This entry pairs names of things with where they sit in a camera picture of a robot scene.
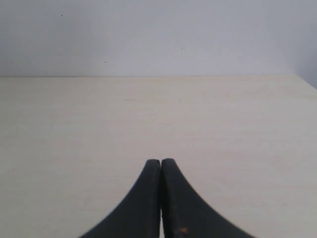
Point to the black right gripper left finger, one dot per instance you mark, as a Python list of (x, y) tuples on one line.
[(138, 214)]

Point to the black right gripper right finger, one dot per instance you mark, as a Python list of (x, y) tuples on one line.
[(185, 214)]

